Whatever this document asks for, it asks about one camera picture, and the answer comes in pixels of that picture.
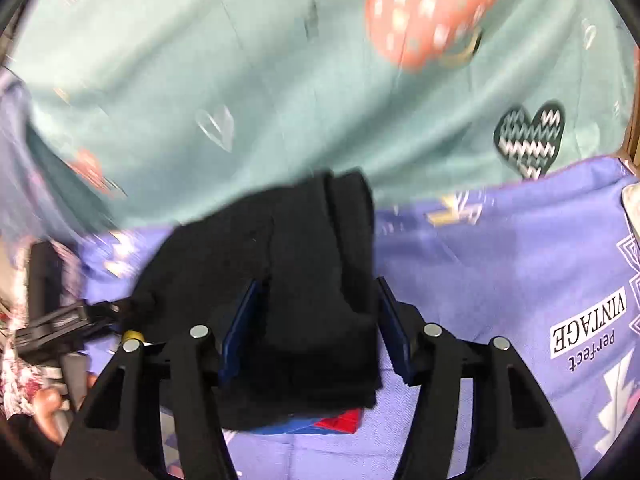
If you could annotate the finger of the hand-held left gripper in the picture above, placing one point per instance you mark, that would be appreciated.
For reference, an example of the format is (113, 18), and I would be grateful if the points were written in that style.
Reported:
(112, 309)

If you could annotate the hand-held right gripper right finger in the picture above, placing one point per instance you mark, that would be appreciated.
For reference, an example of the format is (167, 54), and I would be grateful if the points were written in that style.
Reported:
(397, 335)

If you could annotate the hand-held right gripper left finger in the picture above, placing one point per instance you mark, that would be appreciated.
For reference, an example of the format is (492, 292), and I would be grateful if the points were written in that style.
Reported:
(240, 340)

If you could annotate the black pants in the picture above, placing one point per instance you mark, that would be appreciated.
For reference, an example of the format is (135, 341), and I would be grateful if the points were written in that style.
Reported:
(300, 260)

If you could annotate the person's left hand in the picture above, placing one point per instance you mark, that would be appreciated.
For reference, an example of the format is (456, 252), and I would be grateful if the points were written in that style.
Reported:
(50, 410)

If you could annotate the floral pillow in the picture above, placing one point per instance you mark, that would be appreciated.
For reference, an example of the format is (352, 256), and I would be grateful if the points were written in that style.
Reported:
(20, 375)

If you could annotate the folded blue garment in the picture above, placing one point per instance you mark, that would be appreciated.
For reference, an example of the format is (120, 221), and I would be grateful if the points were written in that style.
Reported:
(300, 427)

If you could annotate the purple printed bedsheet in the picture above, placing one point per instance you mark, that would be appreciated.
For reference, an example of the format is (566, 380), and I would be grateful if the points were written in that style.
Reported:
(500, 260)

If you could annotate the teal heart print bedsheet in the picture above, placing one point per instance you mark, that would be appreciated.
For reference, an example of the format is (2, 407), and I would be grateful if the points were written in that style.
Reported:
(300, 85)

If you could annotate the white cloth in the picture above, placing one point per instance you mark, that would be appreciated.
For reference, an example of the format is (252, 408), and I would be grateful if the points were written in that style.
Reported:
(631, 212)

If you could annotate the wooden ornate bed frame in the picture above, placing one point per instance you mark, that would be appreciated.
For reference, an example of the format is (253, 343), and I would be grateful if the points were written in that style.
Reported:
(632, 120)

